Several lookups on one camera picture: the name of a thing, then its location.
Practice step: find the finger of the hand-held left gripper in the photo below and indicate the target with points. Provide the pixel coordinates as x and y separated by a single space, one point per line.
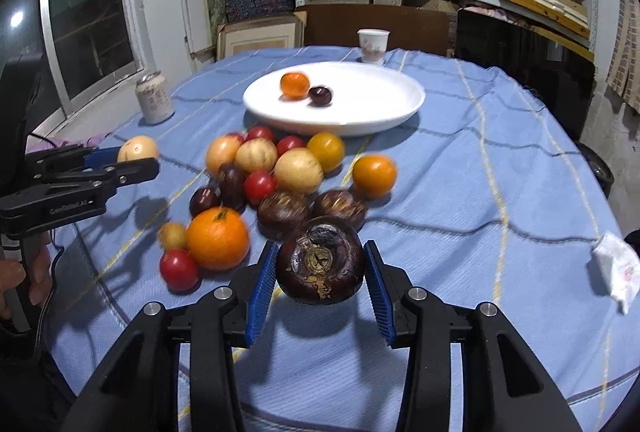
107 156
135 170

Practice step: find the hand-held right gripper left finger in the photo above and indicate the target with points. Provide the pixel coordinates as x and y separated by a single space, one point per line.
262 292

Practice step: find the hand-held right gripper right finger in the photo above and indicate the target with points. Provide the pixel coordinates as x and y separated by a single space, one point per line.
381 297

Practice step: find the small yellow potato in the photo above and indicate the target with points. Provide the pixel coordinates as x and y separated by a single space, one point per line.
256 155
138 147
298 171

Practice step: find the large dark brown water chestnut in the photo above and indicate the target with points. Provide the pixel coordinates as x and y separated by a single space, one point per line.
283 214
341 208
320 262

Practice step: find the large orange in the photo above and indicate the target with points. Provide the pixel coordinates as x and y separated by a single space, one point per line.
218 238

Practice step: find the dark purple plum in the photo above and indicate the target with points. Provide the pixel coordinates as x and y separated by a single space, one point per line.
320 96
203 201

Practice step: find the small tan longan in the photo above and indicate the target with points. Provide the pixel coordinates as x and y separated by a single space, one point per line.
172 235

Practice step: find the red cherry tomato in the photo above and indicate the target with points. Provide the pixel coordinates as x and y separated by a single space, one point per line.
178 268
259 186
290 144
236 138
260 133

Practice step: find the yellow-orange tangerine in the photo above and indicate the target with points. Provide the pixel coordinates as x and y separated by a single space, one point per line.
374 175

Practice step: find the small yellow tangerine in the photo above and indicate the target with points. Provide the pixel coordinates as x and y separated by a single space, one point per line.
326 151

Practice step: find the white plate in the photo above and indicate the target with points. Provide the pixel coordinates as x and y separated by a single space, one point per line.
360 107

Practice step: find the person's left hand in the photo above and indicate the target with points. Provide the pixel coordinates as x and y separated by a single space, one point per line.
40 272

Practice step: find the purple cloth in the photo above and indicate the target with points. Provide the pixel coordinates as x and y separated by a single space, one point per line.
60 145

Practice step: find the white drink can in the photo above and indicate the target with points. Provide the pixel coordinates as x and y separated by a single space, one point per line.
155 100

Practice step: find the blue checked tablecloth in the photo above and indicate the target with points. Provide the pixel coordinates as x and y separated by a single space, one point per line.
475 212

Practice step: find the white leaning panel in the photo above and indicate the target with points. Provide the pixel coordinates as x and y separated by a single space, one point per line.
187 2

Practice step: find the small orange tangerine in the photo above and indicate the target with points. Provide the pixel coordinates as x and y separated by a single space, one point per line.
294 85

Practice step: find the framed picture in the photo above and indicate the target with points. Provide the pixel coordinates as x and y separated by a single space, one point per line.
260 37

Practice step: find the crumpled white tissue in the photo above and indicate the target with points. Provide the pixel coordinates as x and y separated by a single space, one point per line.
617 269

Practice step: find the black round object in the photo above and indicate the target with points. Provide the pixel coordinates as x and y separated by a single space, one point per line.
597 170

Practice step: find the white paper cup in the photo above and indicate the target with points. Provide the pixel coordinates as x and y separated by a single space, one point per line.
373 45

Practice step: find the brown board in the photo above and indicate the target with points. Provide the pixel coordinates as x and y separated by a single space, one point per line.
380 25

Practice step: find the black panel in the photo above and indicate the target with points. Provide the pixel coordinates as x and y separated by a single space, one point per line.
520 57

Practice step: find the hanging checked cloth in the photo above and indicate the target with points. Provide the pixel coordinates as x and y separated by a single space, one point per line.
625 57

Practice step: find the dark window with white frame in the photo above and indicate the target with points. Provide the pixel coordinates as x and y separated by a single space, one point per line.
90 12

